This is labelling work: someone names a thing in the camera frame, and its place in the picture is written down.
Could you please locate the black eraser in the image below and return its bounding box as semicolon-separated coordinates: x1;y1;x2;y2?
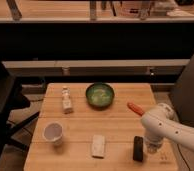
133;136;143;162

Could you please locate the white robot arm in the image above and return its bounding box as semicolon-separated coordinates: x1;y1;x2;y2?
141;103;194;153

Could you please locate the grey robot base panel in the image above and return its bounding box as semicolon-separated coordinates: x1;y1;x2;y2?
169;54;194;127

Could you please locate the orange carrot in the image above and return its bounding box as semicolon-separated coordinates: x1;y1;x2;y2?
127;102;145;116

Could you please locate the white sponge block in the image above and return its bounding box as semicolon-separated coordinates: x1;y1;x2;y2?
91;135;105;158

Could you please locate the green bowl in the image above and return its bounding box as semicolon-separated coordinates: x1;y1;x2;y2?
85;83;115;108

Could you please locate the white small bottle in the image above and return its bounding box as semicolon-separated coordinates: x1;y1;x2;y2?
62;86;73;114

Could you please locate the white paper cup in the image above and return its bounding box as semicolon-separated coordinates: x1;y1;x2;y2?
43;122;63;146

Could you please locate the black stand left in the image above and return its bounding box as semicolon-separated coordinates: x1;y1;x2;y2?
0;61;39;157

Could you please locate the black cable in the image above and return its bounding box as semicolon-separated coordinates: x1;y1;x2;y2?
176;143;192;171

